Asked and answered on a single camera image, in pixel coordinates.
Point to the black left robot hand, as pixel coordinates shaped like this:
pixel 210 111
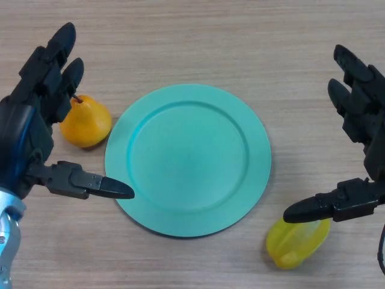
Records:
pixel 27 132

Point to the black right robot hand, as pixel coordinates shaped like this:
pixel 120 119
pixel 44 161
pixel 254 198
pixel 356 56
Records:
pixel 365 120

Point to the yellow starfruit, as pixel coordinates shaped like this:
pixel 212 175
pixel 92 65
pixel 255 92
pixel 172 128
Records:
pixel 296 245

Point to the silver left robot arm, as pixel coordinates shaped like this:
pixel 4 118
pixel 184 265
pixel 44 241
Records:
pixel 7 228

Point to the green round plate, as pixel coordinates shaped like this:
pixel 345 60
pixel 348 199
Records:
pixel 188 161

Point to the orange-yellow pear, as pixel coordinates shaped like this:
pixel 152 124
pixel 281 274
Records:
pixel 85 122

